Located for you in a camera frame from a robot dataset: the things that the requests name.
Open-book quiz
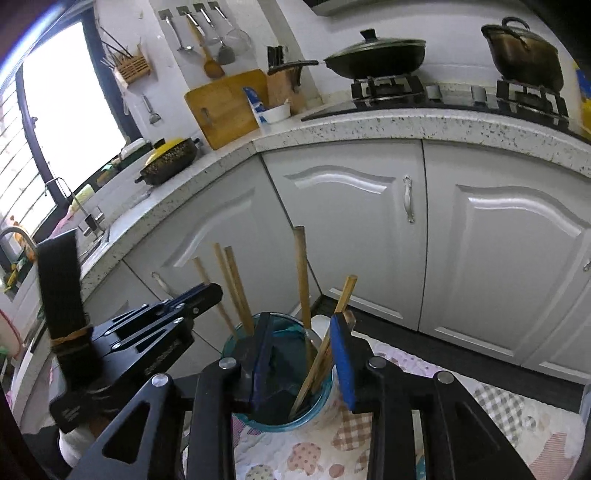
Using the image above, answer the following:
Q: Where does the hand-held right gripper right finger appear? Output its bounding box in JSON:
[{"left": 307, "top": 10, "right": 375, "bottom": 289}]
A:
[{"left": 329, "top": 312, "right": 536, "bottom": 480}]

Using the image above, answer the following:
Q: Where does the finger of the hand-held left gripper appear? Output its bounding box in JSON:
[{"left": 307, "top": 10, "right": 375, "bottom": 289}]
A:
[
  {"left": 111, "top": 284, "right": 223, "bottom": 352},
  {"left": 99, "top": 282, "right": 214, "bottom": 334}
]

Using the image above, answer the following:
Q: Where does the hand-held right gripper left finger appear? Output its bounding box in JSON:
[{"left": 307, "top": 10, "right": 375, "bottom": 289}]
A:
[{"left": 69, "top": 312, "right": 275, "bottom": 480}]

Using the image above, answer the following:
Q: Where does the wooden chopstick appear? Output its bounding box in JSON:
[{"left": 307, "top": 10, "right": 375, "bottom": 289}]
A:
[
  {"left": 295, "top": 310, "right": 357, "bottom": 411},
  {"left": 213, "top": 243, "right": 250, "bottom": 335},
  {"left": 288, "top": 275, "right": 358, "bottom": 418},
  {"left": 224, "top": 247, "right": 256, "bottom": 330},
  {"left": 193, "top": 257, "right": 238, "bottom": 340}
]

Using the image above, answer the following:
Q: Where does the white ceramic spoon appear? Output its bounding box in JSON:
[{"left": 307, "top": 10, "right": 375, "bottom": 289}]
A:
[{"left": 310, "top": 315, "right": 334, "bottom": 352}]

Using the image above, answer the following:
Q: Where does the teal-lidded utensil holder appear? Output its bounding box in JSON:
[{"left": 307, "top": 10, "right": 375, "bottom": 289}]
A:
[{"left": 221, "top": 312, "right": 345, "bottom": 435}]

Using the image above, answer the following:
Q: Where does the thick bamboo chopstick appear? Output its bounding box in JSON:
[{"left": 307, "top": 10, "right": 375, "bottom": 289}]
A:
[{"left": 292, "top": 226, "right": 315, "bottom": 365}]

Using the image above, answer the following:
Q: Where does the person's left hand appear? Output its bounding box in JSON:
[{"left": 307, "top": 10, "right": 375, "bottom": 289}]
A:
[{"left": 58, "top": 410, "right": 108, "bottom": 468}]

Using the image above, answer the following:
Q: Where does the white cabinet door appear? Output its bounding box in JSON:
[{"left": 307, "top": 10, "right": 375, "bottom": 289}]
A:
[
  {"left": 418, "top": 138, "right": 591, "bottom": 384},
  {"left": 261, "top": 138, "right": 426, "bottom": 333},
  {"left": 83, "top": 258, "right": 185, "bottom": 324},
  {"left": 122, "top": 154, "right": 324, "bottom": 324}
]

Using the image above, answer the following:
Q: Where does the curved chrome faucet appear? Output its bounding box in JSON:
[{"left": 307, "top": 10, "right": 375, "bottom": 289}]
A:
[{"left": 0, "top": 226, "right": 38, "bottom": 278}]

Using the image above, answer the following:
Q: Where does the chrome sink faucet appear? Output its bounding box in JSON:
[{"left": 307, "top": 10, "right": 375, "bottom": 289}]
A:
[{"left": 44, "top": 176, "right": 106, "bottom": 239}]

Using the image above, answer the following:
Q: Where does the yellow lidded casserole pot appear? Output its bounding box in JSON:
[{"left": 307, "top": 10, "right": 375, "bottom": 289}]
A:
[{"left": 135, "top": 137, "right": 201, "bottom": 186}]

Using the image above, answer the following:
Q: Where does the white container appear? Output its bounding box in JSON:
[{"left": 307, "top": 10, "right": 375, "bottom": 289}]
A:
[{"left": 121, "top": 137, "right": 155, "bottom": 162}]

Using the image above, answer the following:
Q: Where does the patchwork quilted table cover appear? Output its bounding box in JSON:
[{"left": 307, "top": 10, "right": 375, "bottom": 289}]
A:
[{"left": 182, "top": 342, "right": 583, "bottom": 480}]

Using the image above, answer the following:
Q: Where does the metal peeler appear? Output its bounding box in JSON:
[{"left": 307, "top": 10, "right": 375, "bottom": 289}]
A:
[{"left": 140, "top": 95, "right": 163, "bottom": 126}]

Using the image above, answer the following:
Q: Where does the wooden cutting board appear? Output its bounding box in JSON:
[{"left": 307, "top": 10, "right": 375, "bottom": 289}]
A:
[{"left": 184, "top": 69, "right": 269, "bottom": 151}]

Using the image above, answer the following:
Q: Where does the kitchen window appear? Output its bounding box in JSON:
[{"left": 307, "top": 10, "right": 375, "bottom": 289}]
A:
[{"left": 0, "top": 18, "right": 139, "bottom": 241}]

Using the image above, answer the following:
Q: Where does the white bowl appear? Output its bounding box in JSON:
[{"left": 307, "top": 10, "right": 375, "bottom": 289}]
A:
[{"left": 261, "top": 102, "right": 291, "bottom": 124}]

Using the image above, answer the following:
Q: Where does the blue and white packet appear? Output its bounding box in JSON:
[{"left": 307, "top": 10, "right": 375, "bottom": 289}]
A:
[{"left": 242, "top": 86, "right": 271, "bottom": 126}]

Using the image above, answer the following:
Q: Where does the wooden knife block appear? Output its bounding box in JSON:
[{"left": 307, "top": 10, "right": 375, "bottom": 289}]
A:
[{"left": 267, "top": 45, "right": 308, "bottom": 114}]

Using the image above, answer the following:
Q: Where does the wooden spatula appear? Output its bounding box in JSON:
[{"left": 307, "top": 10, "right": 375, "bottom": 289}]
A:
[{"left": 185, "top": 14, "right": 226, "bottom": 79}]

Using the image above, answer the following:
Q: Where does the wicker utensil basket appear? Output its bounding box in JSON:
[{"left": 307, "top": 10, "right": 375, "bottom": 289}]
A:
[{"left": 113, "top": 44, "right": 153, "bottom": 86}]

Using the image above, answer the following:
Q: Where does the grey slotted turner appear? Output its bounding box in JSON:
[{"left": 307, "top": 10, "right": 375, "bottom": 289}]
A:
[{"left": 196, "top": 7, "right": 236, "bottom": 65}]

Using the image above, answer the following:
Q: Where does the metal ladle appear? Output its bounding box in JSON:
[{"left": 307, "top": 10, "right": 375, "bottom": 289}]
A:
[{"left": 159, "top": 11, "right": 194, "bottom": 52}]

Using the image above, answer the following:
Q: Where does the black gas stove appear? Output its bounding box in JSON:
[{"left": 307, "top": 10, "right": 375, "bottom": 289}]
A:
[{"left": 301, "top": 74, "right": 591, "bottom": 139}]

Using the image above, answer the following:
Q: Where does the black wok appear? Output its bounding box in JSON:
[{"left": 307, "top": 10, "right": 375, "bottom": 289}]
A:
[{"left": 268, "top": 39, "right": 426, "bottom": 80}]

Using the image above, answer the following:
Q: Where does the glass wok lid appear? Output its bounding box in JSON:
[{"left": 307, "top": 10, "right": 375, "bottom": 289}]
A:
[{"left": 323, "top": 28, "right": 426, "bottom": 63}]

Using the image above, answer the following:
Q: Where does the dark stockpot with lid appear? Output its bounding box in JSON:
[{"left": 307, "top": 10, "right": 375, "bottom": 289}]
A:
[{"left": 481, "top": 17, "right": 565, "bottom": 93}]

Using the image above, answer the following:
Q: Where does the yellow cooking oil bottle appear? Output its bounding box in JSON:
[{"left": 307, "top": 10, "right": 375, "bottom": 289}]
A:
[{"left": 573, "top": 60, "right": 591, "bottom": 126}]

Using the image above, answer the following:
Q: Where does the wire mesh strainer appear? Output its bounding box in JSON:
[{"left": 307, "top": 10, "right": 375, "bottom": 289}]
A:
[{"left": 210, "top": 4, "right": 254, "bottom": 54}]

